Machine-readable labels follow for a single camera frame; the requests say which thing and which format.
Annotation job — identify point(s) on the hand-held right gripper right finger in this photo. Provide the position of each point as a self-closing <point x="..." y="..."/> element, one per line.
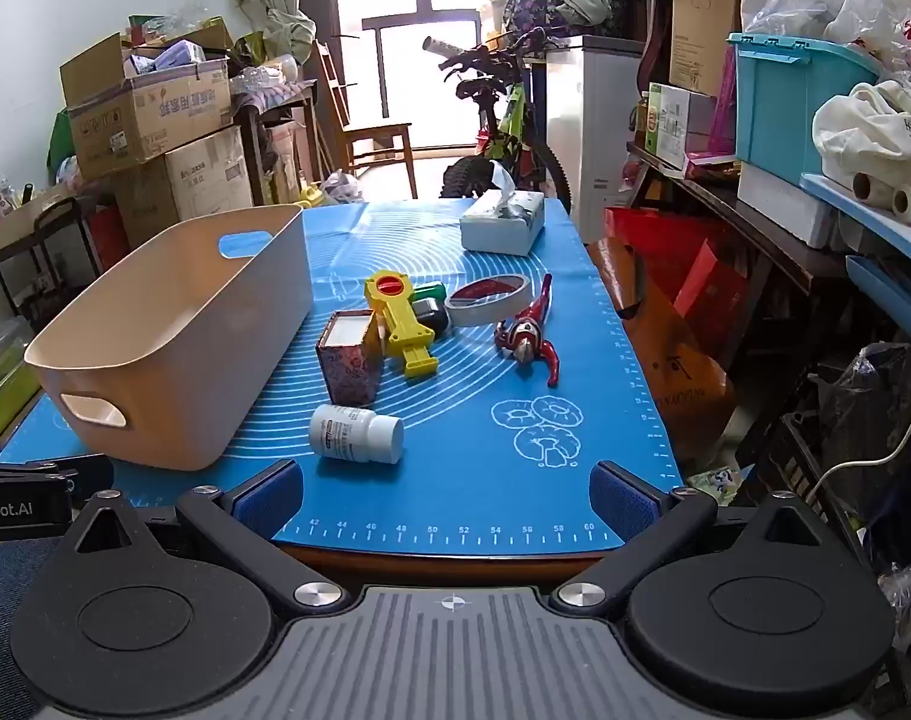
<point x="621" y="501"/>

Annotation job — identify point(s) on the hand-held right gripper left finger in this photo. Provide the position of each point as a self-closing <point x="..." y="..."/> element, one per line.
<point x="269" y="501"/>

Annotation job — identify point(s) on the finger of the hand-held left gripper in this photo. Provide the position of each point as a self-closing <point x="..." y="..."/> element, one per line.
<point x="88" y="476"/>

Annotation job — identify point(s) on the white pill bottle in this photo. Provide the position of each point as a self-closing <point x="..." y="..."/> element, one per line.
<point x="354" y="433"/>

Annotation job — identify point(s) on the beige plastic storage bin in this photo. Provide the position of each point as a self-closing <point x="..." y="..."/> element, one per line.
<point x="170" y="360"/>

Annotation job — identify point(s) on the red floral patterned box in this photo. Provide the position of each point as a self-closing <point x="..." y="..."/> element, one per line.
<point x="350" y="360"/>

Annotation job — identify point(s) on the red silver action figure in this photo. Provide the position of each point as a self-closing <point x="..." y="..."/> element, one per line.
<point x="530" y="337"/>

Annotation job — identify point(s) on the yellow toy with red dial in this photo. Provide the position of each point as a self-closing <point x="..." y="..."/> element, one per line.
<point x="401" y="319"/>

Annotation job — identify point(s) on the clear tape roll red core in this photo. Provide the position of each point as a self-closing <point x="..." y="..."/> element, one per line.
<point x="485" y="300"/>

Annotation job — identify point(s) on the green container with clear lid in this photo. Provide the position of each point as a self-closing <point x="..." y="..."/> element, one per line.
<point x="2" y="375"/>

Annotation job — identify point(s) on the black plastic crate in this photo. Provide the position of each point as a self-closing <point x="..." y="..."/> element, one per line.
<point x="800" y="465"/>

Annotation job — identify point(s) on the blue silicone baking mat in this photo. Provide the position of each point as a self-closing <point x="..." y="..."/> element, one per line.
<point x="463" y="405"/>

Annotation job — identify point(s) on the black utility cart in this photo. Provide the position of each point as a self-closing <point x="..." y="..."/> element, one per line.
<point x="43" y="270"/>

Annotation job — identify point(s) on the red white appliance box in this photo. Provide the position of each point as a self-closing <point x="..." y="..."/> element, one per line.
<point x="109" y="236"/>

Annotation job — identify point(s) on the small green and black object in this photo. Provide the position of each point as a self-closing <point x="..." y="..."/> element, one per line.
<point x="427" y="307"/>

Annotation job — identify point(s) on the red paper bag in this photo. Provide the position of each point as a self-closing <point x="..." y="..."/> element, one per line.
<point x="672" y="247"/>

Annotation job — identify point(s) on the cardboard box on cart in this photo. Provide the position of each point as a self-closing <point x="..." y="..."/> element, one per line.
<point x="28" y="217"/>

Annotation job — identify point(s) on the black plastic bag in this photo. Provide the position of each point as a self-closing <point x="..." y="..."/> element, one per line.
<point x="867" y="397"/>

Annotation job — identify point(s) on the white tissue box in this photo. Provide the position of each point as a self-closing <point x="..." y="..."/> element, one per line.
<point x="500" y="225"/>

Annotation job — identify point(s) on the yellow plastic jug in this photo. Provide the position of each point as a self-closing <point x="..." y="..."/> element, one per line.
<point x="309" y="196"/>

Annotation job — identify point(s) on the large taped cardboard box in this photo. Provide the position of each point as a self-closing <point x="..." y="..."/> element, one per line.
<point x="193" y="180"/>

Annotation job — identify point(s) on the crumpled plastic bag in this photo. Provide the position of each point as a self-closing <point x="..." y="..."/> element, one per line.
<point x="343" y="186"/>

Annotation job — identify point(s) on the green bag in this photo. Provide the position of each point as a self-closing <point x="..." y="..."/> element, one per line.
<point x="56" y="142"/>

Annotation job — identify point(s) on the white foam box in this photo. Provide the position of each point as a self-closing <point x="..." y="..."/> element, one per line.
<point x="785" y="206"/>

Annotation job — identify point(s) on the open cardboard box with clutter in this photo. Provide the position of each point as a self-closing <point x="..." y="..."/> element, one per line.
<point x="148" y="112"/>

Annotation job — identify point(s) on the green black bicycle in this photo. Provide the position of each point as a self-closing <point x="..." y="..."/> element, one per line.
<point x="500" y="142"/>

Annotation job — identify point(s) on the wooden chair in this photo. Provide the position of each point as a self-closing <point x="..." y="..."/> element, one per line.
<point x="373" y="135"/>

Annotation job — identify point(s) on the green white product box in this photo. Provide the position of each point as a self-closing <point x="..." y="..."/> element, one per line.
<point x="676" y="124"/>

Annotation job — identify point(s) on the teal plastic storage bin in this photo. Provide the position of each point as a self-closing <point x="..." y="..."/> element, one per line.
<point x="792" y="105"/>

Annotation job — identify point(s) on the white cloth bag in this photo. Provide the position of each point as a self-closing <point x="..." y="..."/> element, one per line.
<point x="875" y="127"/>

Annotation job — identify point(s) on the tall cardboard box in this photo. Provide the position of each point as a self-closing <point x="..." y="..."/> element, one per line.
<point x="706" y="22"/>

